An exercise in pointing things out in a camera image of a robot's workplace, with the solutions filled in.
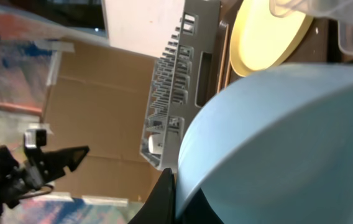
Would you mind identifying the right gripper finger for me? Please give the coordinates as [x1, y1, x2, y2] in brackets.
[129, 168, 176, 224]

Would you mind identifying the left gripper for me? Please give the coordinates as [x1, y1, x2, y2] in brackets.
[8, 146, 89, 199]

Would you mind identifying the light blue bowl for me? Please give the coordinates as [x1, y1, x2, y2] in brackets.
[175, 64, 353, 223]

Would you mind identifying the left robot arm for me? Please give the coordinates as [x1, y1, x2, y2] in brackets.
[0, 146, 89, 216]

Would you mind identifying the grey dishwasher rack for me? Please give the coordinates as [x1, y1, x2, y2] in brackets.
[140, 0, 221, 171]

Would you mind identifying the clear plastic waste bin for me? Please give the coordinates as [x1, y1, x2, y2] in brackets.
[270, 0, 353, 56]

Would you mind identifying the brown cardboard box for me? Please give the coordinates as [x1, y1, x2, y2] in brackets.
[44, 42, 158, 202]

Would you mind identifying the white cup in rack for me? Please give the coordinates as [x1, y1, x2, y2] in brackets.
[148, 134, 163, 155]

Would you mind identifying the yellow plate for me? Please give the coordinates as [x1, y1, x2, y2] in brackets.
[229, 0, 313, 77]

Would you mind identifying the dark brown serving tray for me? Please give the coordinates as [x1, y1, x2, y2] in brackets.
[204, 0, 329, 103]

